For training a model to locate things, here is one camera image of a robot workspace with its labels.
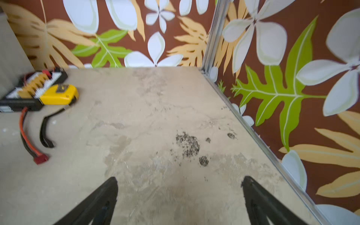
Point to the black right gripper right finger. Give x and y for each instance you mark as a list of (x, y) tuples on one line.
[(265, 209)]

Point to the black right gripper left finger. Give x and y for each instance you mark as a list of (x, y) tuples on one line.
[(97, 208)]

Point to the white storage box brown lid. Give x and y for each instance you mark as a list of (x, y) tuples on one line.
[(15, 65)]

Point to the aluminium frame post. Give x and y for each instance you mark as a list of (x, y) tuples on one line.
[(217, 25)]

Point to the yellow tape measure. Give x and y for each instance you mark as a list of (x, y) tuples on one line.
[(60, 94)]

